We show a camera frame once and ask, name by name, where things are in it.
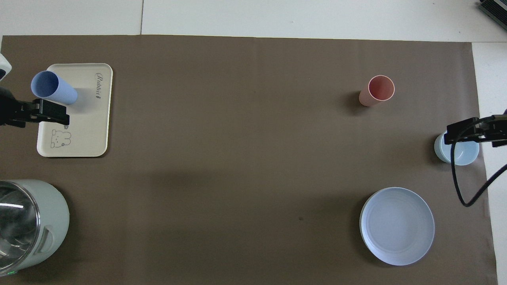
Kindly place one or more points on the blue plate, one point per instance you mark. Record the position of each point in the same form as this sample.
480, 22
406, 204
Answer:
398, 225

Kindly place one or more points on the glass pot lid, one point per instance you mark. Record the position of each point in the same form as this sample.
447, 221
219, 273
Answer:
18, 225

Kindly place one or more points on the cream rabbit print tray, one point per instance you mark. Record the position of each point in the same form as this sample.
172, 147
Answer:
89, 126

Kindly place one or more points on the light blue bowl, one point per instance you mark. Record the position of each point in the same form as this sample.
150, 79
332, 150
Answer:
465, 154

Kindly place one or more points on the pink cup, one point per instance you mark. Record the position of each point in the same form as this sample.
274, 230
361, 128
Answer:
380, 89

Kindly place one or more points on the black ribbed device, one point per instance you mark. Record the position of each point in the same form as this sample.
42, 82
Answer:
495, 10

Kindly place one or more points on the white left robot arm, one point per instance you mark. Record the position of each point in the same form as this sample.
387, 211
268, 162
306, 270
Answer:
3, 67

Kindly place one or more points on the brown table mat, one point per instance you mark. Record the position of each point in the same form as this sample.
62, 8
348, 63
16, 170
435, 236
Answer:
237, 138

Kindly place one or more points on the blue ribbed cup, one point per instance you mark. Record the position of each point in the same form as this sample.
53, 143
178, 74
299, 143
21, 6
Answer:
49, 85

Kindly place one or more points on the pale green cooking pot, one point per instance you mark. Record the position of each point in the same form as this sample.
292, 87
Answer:
53, 217

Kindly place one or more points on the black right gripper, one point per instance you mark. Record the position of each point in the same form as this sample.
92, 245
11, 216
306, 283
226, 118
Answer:
495, 130

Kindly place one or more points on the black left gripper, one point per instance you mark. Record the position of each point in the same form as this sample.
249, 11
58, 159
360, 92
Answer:
10, 113

